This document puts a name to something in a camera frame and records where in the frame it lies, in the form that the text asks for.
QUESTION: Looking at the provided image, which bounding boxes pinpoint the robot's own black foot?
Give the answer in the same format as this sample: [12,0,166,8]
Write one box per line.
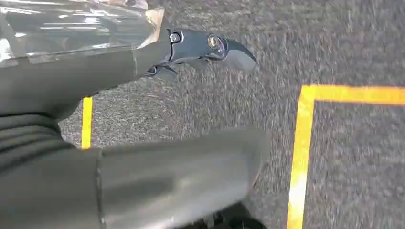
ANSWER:
[177,202,268,229]

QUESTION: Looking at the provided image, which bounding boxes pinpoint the steel table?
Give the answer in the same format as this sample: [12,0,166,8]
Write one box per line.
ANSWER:
[0,0,166,69]

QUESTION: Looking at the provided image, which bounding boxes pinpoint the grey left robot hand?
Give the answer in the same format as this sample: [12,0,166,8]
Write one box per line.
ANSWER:
[0,29,273,229]

